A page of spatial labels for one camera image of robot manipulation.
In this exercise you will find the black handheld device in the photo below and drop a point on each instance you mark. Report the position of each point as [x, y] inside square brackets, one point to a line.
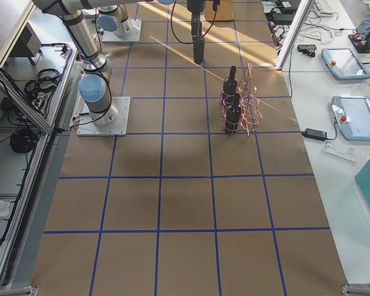
[307, 49]

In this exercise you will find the teach pendant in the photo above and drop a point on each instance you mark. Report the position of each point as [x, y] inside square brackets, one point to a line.
[353, 116]
[344, 64]

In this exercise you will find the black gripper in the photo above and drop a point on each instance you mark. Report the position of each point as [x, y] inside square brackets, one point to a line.
[194, 7]

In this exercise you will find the black power adapter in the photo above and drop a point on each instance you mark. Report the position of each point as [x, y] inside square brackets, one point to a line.
[286, 5]

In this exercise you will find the grey metal box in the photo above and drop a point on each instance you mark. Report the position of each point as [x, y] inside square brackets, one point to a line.
[27, 45]

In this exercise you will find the clear acrylic holder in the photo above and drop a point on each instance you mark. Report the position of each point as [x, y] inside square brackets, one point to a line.
[340, 151]

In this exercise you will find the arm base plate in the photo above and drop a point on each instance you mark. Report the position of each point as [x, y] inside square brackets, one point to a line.
[115, 122]
[124, 32]

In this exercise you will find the black power brick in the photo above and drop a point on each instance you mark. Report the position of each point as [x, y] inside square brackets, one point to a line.
[314, 134]

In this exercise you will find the teach pendant near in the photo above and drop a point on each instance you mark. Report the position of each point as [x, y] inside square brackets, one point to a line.
[353, 116]

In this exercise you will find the teach pendant far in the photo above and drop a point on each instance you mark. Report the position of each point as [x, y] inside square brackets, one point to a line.
[344, 64]

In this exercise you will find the aluminium frame post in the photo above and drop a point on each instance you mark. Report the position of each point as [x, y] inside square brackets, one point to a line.
[297, 23]

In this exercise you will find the copper wire bottle basket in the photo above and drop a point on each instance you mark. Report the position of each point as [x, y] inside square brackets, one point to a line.
[251, 116]

